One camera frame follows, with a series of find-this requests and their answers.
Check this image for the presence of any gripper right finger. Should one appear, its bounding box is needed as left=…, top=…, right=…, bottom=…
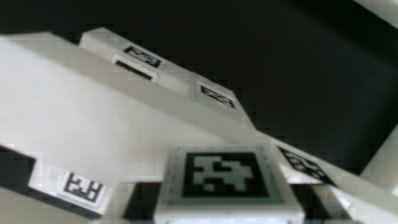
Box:
left=290, top=183, right=357, bottom=224

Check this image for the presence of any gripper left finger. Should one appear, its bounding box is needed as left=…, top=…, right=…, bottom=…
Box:
left=123, top=182, right=160, bottom=224

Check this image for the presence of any white chair leg block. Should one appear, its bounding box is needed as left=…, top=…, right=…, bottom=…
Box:
left=155, top=145, right=306, bottom=224
left=78, top=28, right=196, bottom=97

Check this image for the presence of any white chair back frame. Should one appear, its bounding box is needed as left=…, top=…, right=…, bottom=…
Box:
left=0, top=33, right=398, bottom=224

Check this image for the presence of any white chair seat part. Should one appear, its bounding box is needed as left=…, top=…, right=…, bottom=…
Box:
left=190, top=73, right=254, bottom=127

